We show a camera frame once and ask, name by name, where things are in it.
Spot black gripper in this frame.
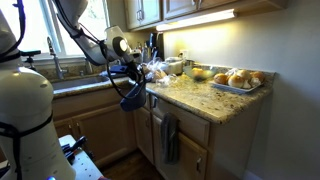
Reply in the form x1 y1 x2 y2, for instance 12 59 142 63
125 53 146 83

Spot blue terry cloth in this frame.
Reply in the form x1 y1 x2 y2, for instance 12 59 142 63
119 79 148 113

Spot small wooden drawer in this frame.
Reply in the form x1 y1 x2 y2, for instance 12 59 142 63
145 92 152 111

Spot wide wooden drawer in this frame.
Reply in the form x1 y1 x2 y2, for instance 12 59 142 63
151 94 212 148

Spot knotted clear plastic bag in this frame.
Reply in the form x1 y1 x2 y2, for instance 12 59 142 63
146 57 164 72

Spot bagged light bread loaf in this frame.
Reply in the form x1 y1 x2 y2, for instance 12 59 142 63
145 68 168 84

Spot black soda maker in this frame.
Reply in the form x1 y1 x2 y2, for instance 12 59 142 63
148 32 165 62

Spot crumpled clear plastic bag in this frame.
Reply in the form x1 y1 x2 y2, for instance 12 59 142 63
156 73 181 88

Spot white pot with lid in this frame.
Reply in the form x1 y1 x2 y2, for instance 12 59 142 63
159 56 184 76

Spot wooden sink front panel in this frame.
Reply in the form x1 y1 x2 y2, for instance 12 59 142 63
52 87 134 121

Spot stainless steel sink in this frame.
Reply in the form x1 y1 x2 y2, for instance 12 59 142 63
51 75 111 91

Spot yellow orange fruit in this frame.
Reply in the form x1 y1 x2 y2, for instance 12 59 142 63
190 67 205 79

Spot glass fruit bowl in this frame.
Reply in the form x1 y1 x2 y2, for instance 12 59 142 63
183 64 218 82

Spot gray hanging towel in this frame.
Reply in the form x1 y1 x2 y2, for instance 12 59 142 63
160 112 181 165

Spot under-cabinet light strip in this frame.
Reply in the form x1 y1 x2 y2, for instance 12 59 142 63
155 8 238 33

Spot chrome kitchen faucet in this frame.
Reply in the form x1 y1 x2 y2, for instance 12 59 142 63
46 36 69 81

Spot golden bread bun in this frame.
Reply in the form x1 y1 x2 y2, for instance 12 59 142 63
227 74 246 89
213 72 229 85
249 70 266 83
235 68 252 80

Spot black clamp tool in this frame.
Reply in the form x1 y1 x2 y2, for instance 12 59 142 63
61 135 88 164

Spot white rectangular tray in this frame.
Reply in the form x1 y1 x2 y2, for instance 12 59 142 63
209 79 264 95

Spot white perforated table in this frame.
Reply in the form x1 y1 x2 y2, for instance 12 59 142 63
58 134 104 180

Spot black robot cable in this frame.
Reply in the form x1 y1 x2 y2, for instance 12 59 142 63
78 22 148 101

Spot wooden wall cabinet door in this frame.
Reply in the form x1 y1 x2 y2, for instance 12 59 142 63
124 0 163 31
199 0 254 10
163 0 199 20

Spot window with white frame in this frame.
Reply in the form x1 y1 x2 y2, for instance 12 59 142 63
0 0 111 58

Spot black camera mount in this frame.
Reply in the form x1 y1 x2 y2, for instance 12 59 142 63
18 49 42 73

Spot metal cabinet door handle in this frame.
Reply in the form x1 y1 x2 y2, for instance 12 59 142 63
195 156 202 174

